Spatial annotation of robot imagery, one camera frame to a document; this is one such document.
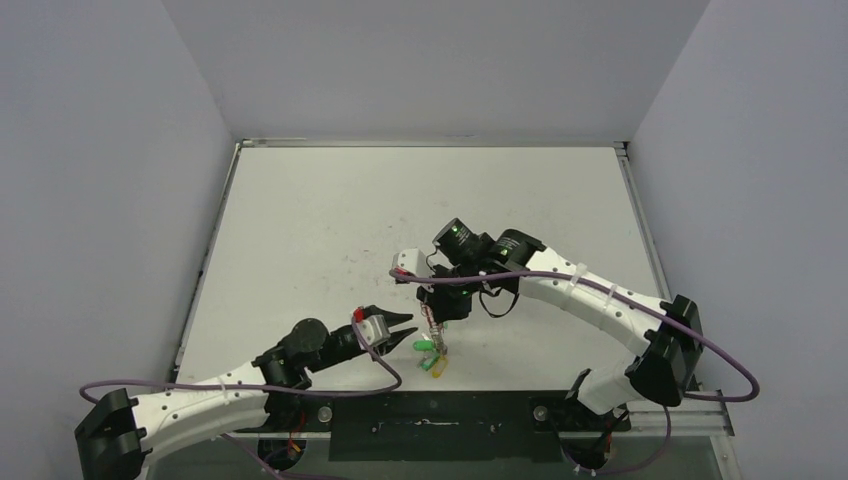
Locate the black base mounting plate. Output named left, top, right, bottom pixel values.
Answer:
left=255, top=390, right=631, bottom=462

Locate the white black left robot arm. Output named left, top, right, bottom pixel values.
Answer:
left=74, top=305, right=416, bottom=479

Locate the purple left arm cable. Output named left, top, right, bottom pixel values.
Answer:
left=79, top=317, right=404, bottom=480

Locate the metal keyring with red grip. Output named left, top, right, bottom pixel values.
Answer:
left=421, top=303, right=448, bottom=356

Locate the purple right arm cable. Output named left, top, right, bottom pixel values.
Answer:
left=389, top=268, right=761, bottom=477

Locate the key with yellow tag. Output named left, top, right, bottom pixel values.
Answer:
left=430, top=356, right=449, bottom=378

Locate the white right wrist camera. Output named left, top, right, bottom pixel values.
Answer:
left=391, top=248, right=432, bottom=278

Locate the key with green tag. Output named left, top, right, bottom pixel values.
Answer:
left=412, top=340, right=436, bottom=352
left=418, top=355, right=441, bottom=371

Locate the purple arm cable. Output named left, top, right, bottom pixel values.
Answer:
left=389, top=268, right=761, bottom=477
left=79, top=317, right=404, bottom=480

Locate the aluminium table frame rail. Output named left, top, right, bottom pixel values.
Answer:
left=612, top=141, right=735, bottom=439

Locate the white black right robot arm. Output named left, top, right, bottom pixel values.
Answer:
left=396, top=219, right=703, bottom=429

